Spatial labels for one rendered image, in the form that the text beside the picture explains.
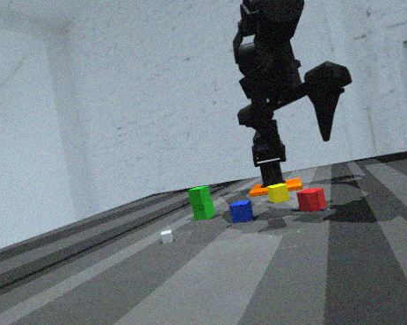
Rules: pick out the yellow block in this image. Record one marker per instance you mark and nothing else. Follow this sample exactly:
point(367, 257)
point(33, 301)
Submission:
point(278, 193)

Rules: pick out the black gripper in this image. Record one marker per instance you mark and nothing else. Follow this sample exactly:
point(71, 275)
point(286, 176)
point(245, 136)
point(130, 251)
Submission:
point(323, 86)

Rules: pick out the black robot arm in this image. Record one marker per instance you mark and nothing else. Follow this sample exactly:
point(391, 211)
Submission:
point(273, 22)

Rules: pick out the green block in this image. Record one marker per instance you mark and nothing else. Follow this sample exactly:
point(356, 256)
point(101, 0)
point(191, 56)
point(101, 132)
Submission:
point(203, 212)
point(199, 195)

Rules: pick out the blue block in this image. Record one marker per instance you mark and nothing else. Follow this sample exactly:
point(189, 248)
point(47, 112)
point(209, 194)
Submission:
point(241, 211)

